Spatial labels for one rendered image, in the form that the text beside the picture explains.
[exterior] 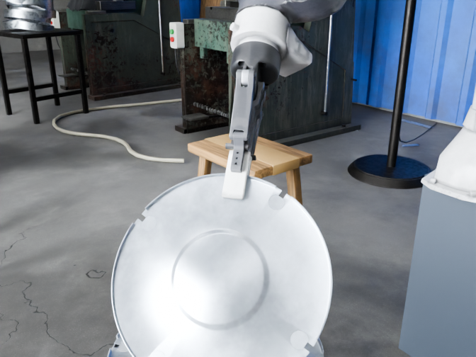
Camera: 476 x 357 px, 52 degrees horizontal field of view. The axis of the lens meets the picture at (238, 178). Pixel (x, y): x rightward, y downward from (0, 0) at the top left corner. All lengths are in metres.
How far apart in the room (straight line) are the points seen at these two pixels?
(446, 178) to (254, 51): 0.47
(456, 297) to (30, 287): 1.13
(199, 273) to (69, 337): 0.74
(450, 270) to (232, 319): 0.60
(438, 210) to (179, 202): 0.59
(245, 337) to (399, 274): 1.00
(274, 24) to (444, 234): 0.58
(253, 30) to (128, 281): 0.40
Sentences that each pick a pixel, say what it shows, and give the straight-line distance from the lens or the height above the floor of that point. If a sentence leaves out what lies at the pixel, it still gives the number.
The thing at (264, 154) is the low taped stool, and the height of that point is 0.33.
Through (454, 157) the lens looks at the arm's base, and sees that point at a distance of 1.00.
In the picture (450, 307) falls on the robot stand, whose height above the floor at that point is 0.18.
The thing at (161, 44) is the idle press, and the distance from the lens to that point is 4.18.
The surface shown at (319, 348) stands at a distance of 0.72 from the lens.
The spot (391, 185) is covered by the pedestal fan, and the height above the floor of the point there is 0.01.
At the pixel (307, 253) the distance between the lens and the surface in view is 0.65.
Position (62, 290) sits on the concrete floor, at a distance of 1.52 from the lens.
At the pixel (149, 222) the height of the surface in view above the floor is 0.51.
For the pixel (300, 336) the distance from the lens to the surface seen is 0.63.
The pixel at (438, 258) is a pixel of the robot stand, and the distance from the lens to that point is 1.13.
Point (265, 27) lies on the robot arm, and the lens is 0.75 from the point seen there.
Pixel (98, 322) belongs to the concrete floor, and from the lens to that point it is 1.37.
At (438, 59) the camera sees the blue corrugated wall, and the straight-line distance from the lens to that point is 3.30.
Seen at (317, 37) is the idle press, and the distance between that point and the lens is 2.76.
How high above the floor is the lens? 0.81
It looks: 22 degrees down
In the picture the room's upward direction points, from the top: straight up
